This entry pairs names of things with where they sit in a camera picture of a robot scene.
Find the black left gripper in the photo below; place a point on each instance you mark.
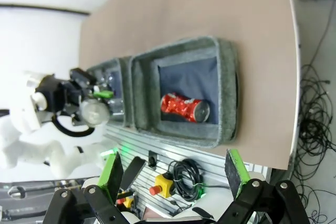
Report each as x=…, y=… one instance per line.
x=56, y=95

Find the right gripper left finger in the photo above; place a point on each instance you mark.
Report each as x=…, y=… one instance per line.
x=107, y=179

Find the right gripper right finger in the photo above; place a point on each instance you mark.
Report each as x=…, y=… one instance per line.
x=237, y=174

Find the crushed red can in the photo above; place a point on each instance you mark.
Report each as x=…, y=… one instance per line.
x=185, y=108

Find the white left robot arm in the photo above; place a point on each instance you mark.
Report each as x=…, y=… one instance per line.
x=39, y=45

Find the grey fabric basket labelled Plastic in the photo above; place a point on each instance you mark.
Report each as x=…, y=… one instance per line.
x=124, y=90

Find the grey fabric basket labelled Can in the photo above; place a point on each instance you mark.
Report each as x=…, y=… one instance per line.
x=225, y=90

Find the yellow emergency stop box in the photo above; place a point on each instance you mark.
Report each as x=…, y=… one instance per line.
x=125, y=200
x=163, y=185

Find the flat black rectangular block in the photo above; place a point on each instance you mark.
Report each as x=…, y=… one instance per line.
x=134, y=172

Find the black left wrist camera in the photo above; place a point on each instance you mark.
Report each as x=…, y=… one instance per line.
x=82, y=76

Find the aluminium slotted base plate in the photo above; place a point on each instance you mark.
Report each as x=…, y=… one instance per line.
x=168, y=153

